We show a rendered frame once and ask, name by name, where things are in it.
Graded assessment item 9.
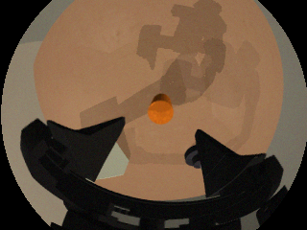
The black round pedestal with silver shaft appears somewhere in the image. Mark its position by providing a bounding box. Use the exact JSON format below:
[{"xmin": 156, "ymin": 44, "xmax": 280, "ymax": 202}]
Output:
[{"xmin": 184, "ymin": 145, "xmax": 201, "ymax": 169}]

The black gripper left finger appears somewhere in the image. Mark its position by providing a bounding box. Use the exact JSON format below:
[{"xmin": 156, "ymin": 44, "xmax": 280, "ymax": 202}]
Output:
[{"xmin": 46, "ymin": 116, "xmax": 126, "ymax": 183}]

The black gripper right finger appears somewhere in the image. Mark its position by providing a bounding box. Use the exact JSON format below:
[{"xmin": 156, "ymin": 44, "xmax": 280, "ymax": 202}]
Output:
[{"xmin": 195, "ymin": 129, "xmax": 266, "ymax": 198}]

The orange knob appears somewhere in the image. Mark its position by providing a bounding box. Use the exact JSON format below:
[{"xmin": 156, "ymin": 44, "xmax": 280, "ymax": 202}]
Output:
[{"xmin": 147, "ymin": 93, "xmax": 174, "ymax": 124}]

